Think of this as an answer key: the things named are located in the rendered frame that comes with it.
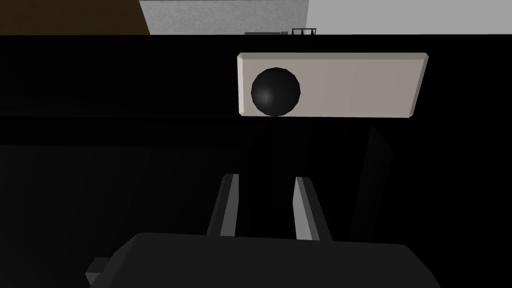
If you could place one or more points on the black ball knob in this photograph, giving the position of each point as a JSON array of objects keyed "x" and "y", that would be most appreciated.
[{"x": 275, "y": 92}]

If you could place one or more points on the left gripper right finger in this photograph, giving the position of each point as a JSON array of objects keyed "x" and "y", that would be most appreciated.
[{"x": 307, "y": 212}]

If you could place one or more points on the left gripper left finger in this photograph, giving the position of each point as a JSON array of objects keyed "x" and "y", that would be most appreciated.
[{"x": 227, "y": 208}]

